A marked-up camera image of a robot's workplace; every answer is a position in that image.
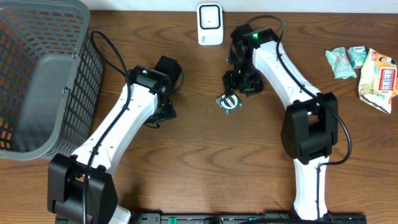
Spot dark green round-logo box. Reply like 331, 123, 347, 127
216, 91, 243, 116

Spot teal snack wrapper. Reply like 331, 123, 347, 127
325, 47, 357, 79

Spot small teal tissue pack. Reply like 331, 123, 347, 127
348, 46, 367, 69

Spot yellow wet wipes pack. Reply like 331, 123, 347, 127
358, 48, 397, 114

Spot orange tissue pack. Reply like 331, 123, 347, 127
392, 78, 398, 97

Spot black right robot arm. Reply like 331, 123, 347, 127
223, 24, 338, 220

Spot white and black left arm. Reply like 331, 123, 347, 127
47, 64, 183, 223

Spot white barcode scanner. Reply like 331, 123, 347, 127
197, 2, 223, 45

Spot dark grey plastic basket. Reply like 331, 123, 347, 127
1, 1, 103, 161

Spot black left camera cable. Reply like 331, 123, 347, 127
81, 29, 132, 224

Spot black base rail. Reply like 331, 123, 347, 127
129, 212, 368, 224

